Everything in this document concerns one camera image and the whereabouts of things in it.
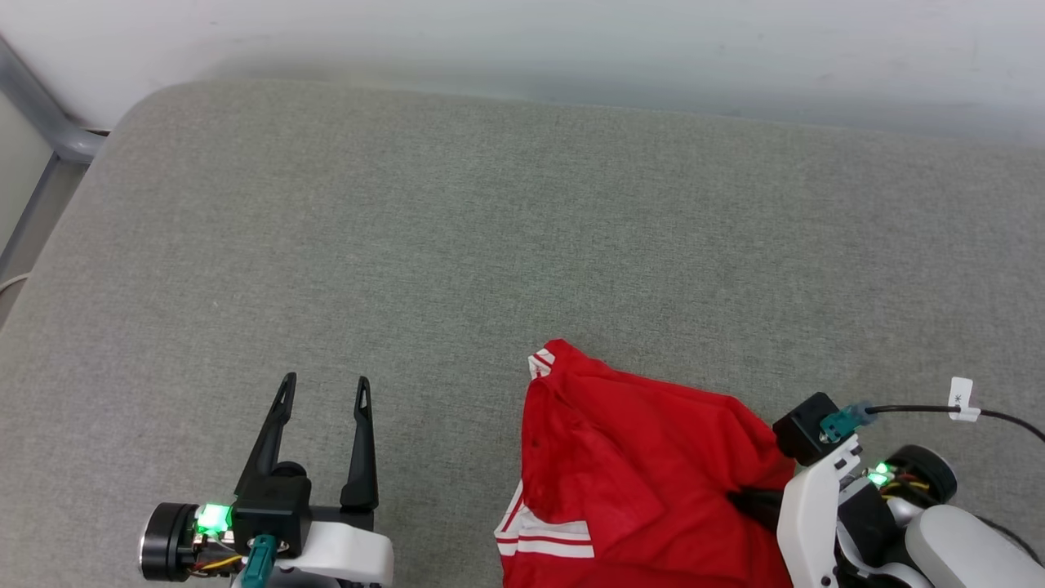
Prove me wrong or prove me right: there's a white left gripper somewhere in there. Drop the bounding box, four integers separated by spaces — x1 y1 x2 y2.
234 372 395 588

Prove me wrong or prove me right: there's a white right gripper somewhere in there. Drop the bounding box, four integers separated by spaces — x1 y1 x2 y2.
725 434 932 588

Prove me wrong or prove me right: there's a red white basketball jersey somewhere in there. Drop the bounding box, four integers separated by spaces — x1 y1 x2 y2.
494 338 798 588

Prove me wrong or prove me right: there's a grey fabric sofa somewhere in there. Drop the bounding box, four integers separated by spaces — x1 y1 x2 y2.
0 78 1045 588

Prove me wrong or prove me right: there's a teal plug camera cable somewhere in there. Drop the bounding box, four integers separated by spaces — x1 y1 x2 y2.
238 534 281 588

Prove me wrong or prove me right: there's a black cable with teal plug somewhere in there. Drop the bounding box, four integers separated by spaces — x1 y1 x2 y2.
820 402 1045 444

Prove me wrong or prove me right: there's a white cable tag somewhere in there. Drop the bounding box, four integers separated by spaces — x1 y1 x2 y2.
949 376 981 424

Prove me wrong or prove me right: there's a grey metal pipe frame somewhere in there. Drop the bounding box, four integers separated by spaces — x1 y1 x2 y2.
0 36 109 280

